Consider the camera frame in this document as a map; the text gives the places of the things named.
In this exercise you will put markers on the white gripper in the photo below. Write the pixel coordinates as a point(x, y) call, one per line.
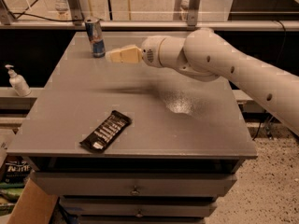
point(150, 51)

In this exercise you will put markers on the red bull can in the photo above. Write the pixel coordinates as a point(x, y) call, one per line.
point(94, 33)

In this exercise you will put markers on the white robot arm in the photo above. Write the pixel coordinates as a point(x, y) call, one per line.
point(205, 56)

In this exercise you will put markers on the black snack bar wrapper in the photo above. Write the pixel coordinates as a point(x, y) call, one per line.
point(107, 132)

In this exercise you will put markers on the grey drawer cabinet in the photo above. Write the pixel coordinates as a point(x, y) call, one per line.
point(182, 150)

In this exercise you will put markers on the white pump bottle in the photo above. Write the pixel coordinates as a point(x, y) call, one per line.
point(17, 82)

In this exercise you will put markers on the upper drawer knob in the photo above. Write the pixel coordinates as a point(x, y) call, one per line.
point(135, 191)

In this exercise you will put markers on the drawer knob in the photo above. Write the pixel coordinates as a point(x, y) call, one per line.
point(139, 214)
point(135, 191)

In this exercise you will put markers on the lower drawer knob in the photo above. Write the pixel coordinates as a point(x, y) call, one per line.
point(139, 214)

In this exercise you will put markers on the dark snack package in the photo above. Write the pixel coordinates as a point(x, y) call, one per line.
point(16, 172)

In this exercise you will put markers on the cardboard box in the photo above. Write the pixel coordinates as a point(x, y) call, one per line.
point(34, 206)

